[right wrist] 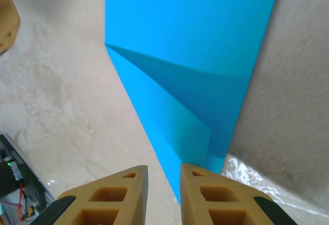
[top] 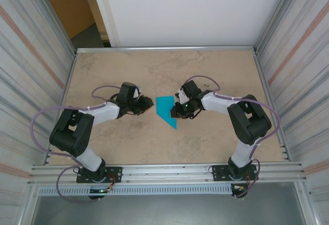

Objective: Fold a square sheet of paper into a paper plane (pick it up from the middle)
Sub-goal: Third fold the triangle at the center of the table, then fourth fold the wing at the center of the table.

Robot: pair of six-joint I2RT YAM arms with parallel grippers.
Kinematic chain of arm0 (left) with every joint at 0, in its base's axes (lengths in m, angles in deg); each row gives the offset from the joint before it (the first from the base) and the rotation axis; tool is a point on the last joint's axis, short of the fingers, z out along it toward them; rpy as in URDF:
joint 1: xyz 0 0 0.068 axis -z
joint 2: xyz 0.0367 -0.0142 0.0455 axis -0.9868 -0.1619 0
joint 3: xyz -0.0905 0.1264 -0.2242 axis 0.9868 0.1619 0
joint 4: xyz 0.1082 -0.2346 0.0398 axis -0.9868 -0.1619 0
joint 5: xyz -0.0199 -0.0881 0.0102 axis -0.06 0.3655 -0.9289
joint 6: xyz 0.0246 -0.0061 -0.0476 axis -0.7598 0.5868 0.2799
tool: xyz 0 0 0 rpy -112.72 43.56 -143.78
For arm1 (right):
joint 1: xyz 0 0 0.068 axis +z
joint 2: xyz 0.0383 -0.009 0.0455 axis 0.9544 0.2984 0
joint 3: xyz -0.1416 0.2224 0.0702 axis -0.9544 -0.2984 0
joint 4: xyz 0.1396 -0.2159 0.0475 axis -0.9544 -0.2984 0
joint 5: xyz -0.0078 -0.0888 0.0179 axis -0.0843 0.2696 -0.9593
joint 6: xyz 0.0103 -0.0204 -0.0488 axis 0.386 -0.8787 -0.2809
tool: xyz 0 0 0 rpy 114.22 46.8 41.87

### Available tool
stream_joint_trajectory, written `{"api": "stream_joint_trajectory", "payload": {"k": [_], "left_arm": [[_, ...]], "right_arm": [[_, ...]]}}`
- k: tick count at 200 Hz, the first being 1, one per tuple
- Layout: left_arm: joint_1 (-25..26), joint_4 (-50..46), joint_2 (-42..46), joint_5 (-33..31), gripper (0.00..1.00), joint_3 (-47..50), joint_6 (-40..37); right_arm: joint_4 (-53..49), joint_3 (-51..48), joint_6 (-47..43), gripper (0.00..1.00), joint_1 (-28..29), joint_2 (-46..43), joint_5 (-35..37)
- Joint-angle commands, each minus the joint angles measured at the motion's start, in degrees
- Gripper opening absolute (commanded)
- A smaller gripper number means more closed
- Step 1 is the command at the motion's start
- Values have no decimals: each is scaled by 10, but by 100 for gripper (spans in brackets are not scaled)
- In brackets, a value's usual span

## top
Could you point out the blue paper sheet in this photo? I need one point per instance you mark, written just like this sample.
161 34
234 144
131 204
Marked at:
164 107

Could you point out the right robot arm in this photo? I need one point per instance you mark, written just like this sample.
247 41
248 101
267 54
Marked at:
252 122

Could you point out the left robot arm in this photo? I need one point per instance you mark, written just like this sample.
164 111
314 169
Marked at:
69 132

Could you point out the grey metal sheet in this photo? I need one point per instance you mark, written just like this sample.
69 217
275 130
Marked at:
167 209

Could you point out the small circuit board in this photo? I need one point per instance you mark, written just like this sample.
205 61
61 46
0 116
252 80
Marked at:
99 190
239 188

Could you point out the brown wooden door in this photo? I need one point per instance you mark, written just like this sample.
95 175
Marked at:
69 4

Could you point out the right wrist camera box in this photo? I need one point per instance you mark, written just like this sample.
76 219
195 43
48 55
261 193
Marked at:
183 96

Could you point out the aluminium frame cross bar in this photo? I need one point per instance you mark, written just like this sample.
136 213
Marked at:
164 48

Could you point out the wide aluminium mounting rail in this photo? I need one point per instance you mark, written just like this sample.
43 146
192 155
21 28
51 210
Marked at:
167 173

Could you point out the aluminium table side rail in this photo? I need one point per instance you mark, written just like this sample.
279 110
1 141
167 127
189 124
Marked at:
259 68
72 68

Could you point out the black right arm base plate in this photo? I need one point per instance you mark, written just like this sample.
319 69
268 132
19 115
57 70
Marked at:
218 175

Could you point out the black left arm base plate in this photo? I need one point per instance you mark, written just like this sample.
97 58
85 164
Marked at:
115 173

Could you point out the white door frame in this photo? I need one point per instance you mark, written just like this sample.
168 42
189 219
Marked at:
105 11

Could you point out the aluminium frame post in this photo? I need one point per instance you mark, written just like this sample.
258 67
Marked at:
276 17
55 17

